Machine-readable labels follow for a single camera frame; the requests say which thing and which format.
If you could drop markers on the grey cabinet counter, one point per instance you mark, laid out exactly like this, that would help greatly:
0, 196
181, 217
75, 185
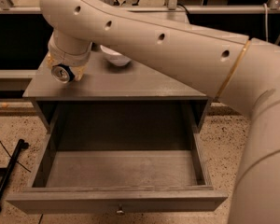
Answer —
105, 81

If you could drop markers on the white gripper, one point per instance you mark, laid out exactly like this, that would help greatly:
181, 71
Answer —
66, 59

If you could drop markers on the open grey drawer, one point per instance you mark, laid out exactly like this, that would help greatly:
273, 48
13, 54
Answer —
144, 155

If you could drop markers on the black stand leg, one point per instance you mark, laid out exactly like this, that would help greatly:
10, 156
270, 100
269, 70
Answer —
6, 172

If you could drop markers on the blue pepsi can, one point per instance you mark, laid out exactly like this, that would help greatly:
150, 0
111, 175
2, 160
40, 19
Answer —
62, 73

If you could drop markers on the white bowl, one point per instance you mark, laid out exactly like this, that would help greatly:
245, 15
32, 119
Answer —
114, 57

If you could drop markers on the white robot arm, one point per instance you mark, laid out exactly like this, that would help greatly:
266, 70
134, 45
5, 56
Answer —
241, 72

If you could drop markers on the metal drawer knob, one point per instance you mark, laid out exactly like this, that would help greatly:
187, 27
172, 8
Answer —
120, 211

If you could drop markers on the grey metal railing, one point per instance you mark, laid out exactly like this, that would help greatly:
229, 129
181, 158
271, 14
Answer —
32, 6

